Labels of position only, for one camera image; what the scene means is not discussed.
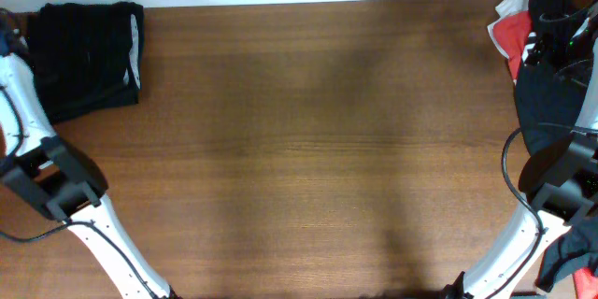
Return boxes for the black shorts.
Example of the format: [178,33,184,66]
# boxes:
[26,2,145,124]

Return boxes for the white garment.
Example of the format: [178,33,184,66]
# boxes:
[487,0,529,58]

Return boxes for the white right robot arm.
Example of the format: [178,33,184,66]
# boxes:
[441,8,597,298]

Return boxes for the black clothes pile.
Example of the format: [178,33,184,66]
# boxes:
[514,0,597,154]

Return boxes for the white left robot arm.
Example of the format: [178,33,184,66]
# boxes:
[1,3,175,298]

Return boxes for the dark garment at edge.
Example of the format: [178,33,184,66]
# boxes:
[535,219,597,292]

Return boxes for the red cloth at corner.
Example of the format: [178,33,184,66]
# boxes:
[573,267,598,299]

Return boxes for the red garment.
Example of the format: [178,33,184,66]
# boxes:
[490,11,532,82]

